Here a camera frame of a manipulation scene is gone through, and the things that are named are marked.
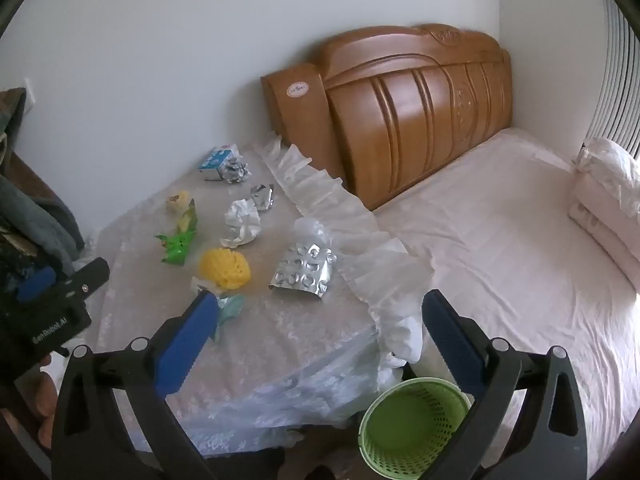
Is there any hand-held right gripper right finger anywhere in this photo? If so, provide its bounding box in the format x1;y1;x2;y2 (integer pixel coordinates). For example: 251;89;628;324
421;289;588;480

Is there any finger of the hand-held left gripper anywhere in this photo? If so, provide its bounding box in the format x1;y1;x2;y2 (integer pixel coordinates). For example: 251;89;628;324
64;257;111;295
15;266;57;303

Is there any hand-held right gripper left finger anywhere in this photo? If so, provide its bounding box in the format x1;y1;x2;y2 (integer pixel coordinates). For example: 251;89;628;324
50;290;221;480

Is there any teal wrapper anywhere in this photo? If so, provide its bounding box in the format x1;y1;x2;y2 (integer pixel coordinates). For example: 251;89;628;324
212;294;246;343

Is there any green plastic wastebasket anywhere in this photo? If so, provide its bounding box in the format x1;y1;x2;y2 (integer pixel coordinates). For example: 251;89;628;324
359;377;473;480

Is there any silver blister pack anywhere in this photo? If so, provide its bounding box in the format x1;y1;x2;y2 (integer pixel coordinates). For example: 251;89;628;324
267;242;338;306

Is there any person's left hand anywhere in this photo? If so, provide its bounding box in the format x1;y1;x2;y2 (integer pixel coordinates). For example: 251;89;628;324
15;355;64;456

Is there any grey cloth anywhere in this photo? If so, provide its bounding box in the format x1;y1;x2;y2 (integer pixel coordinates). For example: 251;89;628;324
0;175;86;273

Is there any yellow foam net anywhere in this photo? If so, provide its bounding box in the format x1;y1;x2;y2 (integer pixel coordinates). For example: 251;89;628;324
199;247;251;291

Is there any green snack wrapper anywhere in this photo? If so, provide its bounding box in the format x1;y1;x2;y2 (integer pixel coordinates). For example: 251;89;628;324
154;200;200;264

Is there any yellow snack wrapper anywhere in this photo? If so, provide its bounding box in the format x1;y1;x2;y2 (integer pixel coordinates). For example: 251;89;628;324
165;190;193;218

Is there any pale pink bed sheet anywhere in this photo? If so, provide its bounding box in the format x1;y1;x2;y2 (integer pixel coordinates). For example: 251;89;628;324
372;127;640;480

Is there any white lace tablecloth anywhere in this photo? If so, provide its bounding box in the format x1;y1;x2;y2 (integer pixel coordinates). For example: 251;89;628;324
75;135;436;456

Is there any crumpled white paper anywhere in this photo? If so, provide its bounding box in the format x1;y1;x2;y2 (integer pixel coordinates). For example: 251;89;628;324
220;199;263;248

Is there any small silver foil wrapper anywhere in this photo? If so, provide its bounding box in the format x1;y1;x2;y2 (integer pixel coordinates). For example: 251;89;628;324
249;182;277;212

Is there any blue and white carton box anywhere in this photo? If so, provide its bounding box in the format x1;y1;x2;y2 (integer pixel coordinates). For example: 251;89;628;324
197;144;240;181

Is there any dark patterned cloth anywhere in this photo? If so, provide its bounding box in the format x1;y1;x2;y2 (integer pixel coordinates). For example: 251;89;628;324
0;87;28;161

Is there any crumpled foil ball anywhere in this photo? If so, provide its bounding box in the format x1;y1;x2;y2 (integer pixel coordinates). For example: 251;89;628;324
220;156;253;187

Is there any white floral pillow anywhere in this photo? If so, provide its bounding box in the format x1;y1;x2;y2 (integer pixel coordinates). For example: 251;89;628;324
575;137;640;221
567;180;640;291

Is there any wooden headboard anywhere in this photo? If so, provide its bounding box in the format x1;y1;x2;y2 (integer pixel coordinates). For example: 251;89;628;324
260;22;516;211

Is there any white ribbed radiator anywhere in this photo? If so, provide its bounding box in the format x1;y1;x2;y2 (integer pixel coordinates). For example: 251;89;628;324
582;0;640;161

